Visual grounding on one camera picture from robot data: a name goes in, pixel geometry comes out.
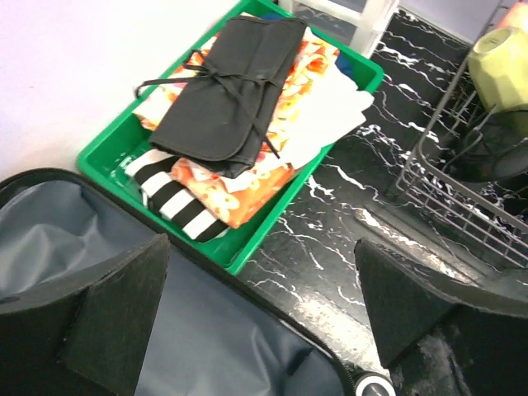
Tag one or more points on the pale green faceted cup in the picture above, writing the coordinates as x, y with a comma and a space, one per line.
497, 65

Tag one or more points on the pink marbled cup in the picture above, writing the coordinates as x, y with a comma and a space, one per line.
516, 16

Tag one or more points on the green plastic tray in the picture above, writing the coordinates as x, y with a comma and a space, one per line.
104, 159

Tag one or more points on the orange bunny pattern garment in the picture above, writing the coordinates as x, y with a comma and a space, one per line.
233, 206

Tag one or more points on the orange floral pattern cloth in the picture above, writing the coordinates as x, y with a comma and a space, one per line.
312, 71

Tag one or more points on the black wire dish rack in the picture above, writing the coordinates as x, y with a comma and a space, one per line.
488, 218

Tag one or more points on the black roll-up pouch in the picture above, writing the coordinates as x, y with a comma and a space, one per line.
221, 117

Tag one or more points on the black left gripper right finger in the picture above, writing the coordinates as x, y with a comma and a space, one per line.
437, 335

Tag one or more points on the white drawer organizer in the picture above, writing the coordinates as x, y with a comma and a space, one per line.
358, 24

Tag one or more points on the black white striped garment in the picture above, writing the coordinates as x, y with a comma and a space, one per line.
170, 200

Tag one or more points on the black ladle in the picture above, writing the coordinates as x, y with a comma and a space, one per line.
491, 148

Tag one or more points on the yellow Pikachu suitcase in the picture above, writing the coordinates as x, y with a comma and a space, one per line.
211, 336

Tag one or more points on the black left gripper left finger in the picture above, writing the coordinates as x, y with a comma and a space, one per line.
86, 333

